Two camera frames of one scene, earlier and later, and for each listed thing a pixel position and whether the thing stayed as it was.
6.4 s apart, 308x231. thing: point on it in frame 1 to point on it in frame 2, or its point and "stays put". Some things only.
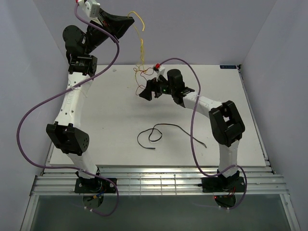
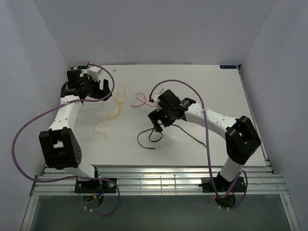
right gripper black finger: (147, 93) to (154, 116)
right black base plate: (236, 184) stays put
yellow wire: (140, 39) to (113, 116)
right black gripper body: (156, 87) to (158, 115)
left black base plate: (95, 185) stays put
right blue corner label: (228, 67) stays put
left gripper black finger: (121, 24) to (106, 90)
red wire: (153, 70) to (142, 101)
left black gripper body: (106, 22) to (96, 88)
